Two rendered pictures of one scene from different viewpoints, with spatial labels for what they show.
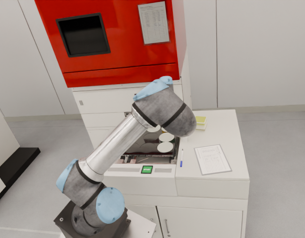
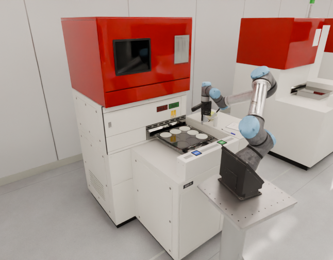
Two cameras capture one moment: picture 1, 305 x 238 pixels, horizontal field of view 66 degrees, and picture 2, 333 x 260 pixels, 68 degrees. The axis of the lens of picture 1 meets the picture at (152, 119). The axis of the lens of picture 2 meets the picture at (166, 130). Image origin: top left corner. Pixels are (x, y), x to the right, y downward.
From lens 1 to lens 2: 1.65 m
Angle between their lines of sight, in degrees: 47
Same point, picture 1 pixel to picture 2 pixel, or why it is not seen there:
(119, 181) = (212, 156)
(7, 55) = not seen: outside the picture
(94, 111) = (120, 131)
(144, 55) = (172, 72)
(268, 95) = not seen: hidden behind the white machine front
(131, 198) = (214, 169)
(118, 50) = (156, 68)
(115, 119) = (137, 135)
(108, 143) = (261, 100)
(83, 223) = (257, 158)
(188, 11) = not seen: hidden behind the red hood
